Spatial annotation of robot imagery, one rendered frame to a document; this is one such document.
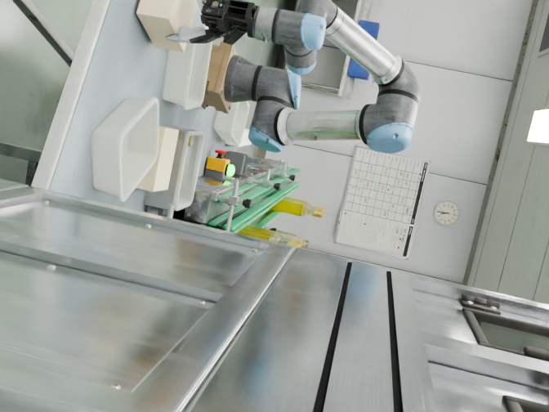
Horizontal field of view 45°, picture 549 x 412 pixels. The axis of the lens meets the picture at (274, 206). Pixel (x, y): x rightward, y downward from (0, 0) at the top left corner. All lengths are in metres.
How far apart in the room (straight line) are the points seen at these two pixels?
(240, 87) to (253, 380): 1.62
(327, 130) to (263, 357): 1.37
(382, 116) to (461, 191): 6.21
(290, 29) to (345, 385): 1.03
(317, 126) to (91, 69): 0.77
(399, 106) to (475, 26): 6.26
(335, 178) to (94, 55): 6.68
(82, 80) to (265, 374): 0.92
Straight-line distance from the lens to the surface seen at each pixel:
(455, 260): 8.12
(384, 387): 0.61
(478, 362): 0.78
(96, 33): 1.41
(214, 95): 2.11
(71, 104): 1.37
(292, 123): 1.99
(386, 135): 1.80
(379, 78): 1.85
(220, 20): 1.51
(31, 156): 2.36
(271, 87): 2.09
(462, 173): 7.99
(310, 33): 1.49
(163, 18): 1.53
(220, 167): 2.41
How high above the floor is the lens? 1.33
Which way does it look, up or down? 7 degrees down
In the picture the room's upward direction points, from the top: 103 degrees clockwise
